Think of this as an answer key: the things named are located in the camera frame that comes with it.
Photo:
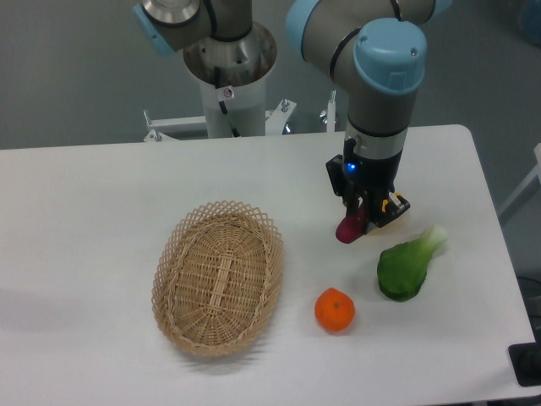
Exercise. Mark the black yellow gripper finger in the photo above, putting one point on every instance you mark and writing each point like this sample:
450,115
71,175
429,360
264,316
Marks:
384,209

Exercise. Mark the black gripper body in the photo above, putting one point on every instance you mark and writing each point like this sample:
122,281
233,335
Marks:
370,162

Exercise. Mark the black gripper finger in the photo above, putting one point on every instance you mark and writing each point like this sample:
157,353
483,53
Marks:
354,200

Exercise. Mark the purple sweet potato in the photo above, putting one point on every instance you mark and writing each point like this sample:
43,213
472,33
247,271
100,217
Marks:
353,226

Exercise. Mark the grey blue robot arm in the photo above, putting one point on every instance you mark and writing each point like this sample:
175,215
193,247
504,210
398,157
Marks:
374,50

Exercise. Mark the green bok choy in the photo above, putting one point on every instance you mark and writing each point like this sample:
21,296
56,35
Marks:
403,268

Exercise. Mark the orange tangerine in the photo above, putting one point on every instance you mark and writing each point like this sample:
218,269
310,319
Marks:
334,310

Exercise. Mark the woven wicker basket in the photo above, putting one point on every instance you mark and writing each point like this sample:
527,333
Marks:
218,279

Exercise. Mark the black device at table edge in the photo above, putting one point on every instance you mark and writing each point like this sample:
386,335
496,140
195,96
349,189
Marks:
525,359

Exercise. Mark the blue object top right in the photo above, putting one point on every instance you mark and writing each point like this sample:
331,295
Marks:
528,21

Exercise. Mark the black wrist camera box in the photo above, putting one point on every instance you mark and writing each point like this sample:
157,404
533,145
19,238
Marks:
336,175

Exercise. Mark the white metal base frame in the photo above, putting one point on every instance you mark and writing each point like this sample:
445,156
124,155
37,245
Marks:
220,122

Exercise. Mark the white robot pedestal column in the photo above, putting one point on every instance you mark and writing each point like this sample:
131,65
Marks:
234,72

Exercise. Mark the white frame at right edge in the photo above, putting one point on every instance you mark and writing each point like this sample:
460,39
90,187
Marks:
528,186

